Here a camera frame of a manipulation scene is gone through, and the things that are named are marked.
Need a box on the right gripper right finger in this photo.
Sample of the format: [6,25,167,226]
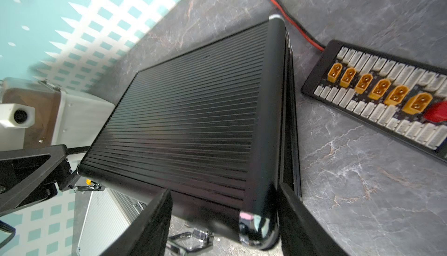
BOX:
[277,183,347,256]

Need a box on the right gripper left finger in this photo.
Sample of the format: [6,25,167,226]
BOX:
[102,189,173,256]

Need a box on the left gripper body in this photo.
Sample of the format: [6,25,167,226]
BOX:
[1,145,80,216]

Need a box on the black poker set case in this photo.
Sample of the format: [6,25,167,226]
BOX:
[78,15,297,250]

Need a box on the silver poker set case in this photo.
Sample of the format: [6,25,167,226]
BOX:
[76,189,146,256]

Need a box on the brown lid white toolbox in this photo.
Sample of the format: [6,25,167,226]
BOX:
[1,77,115,148]

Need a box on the black charging connector board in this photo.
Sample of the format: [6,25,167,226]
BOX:
[301,40,447,161]

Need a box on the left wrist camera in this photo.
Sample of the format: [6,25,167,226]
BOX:
[0,104,35,151]

